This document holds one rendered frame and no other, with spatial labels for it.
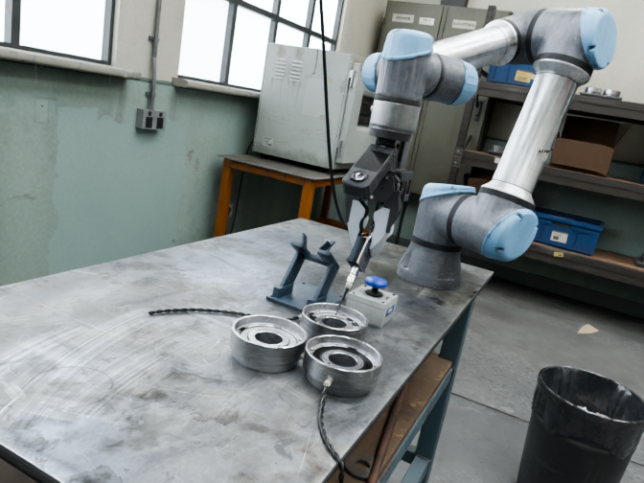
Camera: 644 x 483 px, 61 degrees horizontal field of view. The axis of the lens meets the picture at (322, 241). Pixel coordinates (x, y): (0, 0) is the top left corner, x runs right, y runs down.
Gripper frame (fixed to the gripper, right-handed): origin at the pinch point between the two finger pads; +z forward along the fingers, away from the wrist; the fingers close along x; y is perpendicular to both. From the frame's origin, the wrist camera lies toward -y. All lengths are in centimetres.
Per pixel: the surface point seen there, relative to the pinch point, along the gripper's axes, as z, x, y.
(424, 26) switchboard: -94, 130, 354
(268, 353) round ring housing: 9.8, -0.8, -27.1
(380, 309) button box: 9.6, -5.0, 0.8
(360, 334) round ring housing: 10.1, -6.7, -11.0
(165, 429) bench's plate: 13.0, 0.0, -44.3
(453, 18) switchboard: -102, 108, 355
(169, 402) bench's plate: 13.0, 3.2, -40.4
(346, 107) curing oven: -22, 101, 186
